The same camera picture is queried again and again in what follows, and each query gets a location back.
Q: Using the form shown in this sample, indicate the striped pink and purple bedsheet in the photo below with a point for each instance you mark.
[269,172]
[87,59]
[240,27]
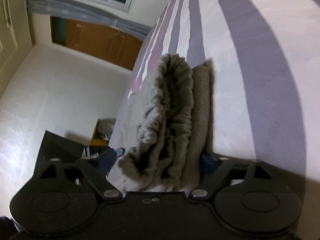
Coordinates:
[250,67]

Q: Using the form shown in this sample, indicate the grey-blue curtain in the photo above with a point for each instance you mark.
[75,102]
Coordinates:
[82,10]

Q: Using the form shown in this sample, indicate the grey towel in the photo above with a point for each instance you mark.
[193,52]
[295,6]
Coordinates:
[175,120]

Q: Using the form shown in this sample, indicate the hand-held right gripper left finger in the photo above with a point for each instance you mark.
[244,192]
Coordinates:
[108,162]

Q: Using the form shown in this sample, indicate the wooden cabinet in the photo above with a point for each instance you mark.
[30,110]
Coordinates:
[100,42]

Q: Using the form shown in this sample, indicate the cream wardrobe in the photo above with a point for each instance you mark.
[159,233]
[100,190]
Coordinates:
[12,17]

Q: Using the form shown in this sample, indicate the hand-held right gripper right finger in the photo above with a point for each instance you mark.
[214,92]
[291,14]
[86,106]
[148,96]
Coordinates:
[208,162]

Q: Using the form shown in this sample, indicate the yellow box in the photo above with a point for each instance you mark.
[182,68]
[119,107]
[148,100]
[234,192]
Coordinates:
[96,136]

